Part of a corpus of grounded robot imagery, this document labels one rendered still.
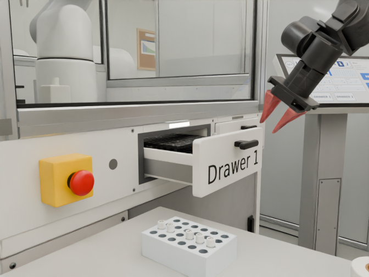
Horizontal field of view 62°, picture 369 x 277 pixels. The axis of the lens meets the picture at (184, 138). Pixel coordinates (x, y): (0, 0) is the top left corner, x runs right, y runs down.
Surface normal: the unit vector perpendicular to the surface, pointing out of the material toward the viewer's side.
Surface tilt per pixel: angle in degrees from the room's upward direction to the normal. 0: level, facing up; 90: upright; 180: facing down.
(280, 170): 90
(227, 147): 90
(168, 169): 90
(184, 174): 90
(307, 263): 0
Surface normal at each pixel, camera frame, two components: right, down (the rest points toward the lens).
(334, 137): 0.21, 0.14
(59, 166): 0.80, 0.08
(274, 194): -0.67, 0.11
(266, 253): 0.00, -0.99
